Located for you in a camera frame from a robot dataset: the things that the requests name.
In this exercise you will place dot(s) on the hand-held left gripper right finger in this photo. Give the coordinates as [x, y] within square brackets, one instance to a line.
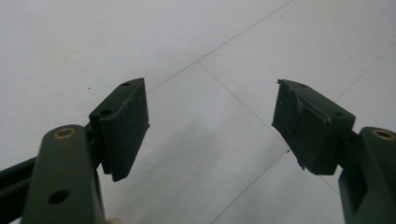
[311, 133]

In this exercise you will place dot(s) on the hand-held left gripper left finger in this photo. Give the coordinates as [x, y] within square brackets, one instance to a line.
[121, 130]

